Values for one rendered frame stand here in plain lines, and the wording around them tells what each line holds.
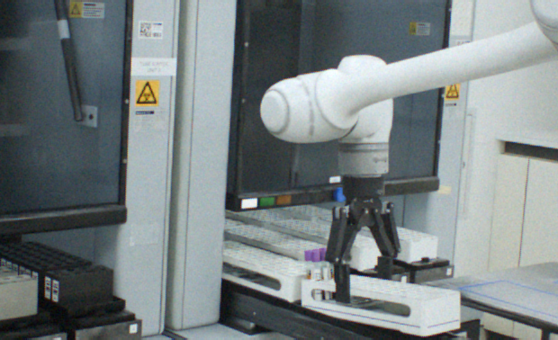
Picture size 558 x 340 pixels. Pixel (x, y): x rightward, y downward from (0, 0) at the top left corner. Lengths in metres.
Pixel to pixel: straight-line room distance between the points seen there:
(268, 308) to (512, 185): 2.62
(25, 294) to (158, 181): 0.33
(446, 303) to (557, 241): 2.64
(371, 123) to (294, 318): 0.40
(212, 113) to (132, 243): 0.29
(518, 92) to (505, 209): 0.48
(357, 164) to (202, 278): 0.40
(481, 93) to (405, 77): 2.76
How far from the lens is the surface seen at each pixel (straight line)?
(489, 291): 2.34
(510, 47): 1.83
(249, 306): 2.21
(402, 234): 2.60
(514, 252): 4.71
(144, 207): 2.09
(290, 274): 2.14
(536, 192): 4.62
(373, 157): 2.01
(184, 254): 2.17
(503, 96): 4.70
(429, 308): 1.93
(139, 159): 2.06
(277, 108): 1.85
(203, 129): 2.14
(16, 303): 1.97
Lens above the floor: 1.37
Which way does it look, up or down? 8 degrees down
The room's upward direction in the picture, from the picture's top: 3 degrees clockwise
